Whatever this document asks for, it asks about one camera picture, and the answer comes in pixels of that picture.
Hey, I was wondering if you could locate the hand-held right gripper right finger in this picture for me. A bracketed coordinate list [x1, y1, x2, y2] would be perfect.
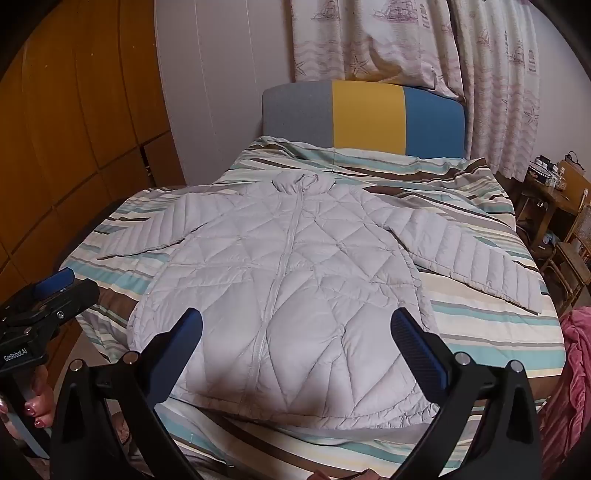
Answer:
[390, 307, 542, 480]

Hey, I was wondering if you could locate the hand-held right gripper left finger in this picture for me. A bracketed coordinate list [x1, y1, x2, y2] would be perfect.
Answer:
[50, 307, 218, 480]

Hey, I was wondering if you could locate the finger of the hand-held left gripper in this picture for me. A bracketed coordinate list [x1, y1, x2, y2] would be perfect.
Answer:
[34, 270, 76, 300]
[28, 280, 100, 331]

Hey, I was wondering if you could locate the light grey quilted down jacket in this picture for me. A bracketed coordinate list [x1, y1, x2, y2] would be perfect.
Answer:
[95, 172, 542, 431]

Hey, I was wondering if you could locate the person's left hand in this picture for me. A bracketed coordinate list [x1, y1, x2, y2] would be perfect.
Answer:
[0, 364, 57, 444]

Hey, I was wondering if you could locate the striped bed sheet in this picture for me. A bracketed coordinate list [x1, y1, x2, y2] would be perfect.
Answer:
[58, 135, 566, 480]

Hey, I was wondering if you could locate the pink blanket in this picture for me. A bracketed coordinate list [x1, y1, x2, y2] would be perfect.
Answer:
[538, 308, 591, 467]

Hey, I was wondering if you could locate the wooden wardrobe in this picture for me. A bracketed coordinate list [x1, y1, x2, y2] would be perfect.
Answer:
[0, 0, 185, 324]

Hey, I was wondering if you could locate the wooden rattan chair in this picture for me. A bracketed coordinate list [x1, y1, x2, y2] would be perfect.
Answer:
[540, 189, 591, 315]

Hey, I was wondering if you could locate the wooden desk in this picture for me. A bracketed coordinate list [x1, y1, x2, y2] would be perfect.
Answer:
[512, 173, 587, 243]

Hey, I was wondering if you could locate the white patterned bowl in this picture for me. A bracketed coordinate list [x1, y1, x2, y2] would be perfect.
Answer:
[527, 159, 553, 184]

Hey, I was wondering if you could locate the brown rounded board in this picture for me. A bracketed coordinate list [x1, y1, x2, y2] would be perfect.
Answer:
[558, 160, 590, 191]

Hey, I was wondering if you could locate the grey yellow blue headboard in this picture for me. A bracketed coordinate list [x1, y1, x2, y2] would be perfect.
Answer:
[262, 79, 468, 160]

